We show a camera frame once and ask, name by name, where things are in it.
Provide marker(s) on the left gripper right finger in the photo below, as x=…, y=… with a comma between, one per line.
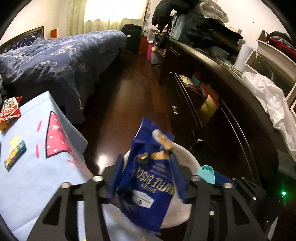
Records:
x=177, y=177

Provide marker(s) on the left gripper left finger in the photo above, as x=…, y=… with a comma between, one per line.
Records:
x=113, y=183

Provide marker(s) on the blue waffle biscuit bag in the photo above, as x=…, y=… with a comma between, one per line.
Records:
x=148, y=139

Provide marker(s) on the colourful candy tube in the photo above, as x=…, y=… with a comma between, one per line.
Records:
x=15, y=155

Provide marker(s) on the red snack wrapper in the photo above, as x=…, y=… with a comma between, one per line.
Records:
x=11, y=108

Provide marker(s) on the white round trash bin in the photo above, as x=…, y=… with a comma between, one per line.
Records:
x=155, y=203

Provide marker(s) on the dark wooden sideboard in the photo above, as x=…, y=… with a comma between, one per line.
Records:
x=217, y=118

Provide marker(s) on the light blue patterned table cloth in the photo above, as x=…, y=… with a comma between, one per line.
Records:
x=54, y=154

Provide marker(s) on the white plastic bag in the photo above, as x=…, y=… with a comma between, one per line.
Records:
x=273, y=102

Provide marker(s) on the bed with blue duvet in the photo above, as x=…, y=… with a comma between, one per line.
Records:
x=66, y=67

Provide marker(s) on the pink storage bin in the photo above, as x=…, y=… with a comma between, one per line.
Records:
x=149, y=51

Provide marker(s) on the black suitcase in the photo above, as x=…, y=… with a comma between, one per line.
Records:
x=133, y=35

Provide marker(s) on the pile of dark clothes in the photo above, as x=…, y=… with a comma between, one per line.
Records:
x=200, y=24

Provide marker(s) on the pale window curtain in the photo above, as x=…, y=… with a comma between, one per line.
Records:
x=92, y=16

